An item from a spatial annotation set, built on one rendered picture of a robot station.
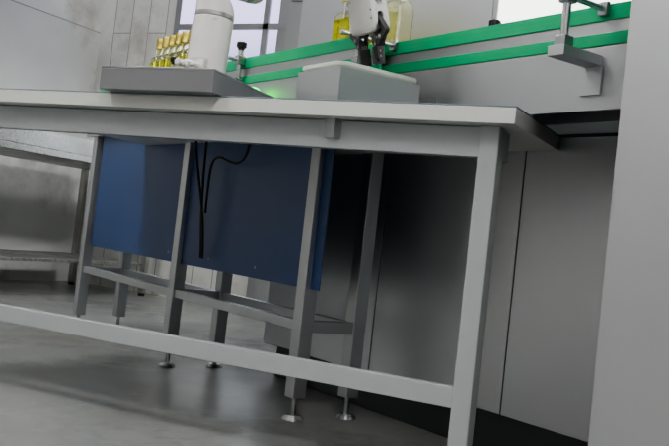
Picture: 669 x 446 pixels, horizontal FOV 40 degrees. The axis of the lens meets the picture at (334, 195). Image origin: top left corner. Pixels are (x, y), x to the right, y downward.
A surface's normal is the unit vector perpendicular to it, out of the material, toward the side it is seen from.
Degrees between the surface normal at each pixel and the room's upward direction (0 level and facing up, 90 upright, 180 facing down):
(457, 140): 90
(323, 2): 90
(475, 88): 90
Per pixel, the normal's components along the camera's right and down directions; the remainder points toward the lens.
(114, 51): -0.44, -0.09
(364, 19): -0.79, 0.20
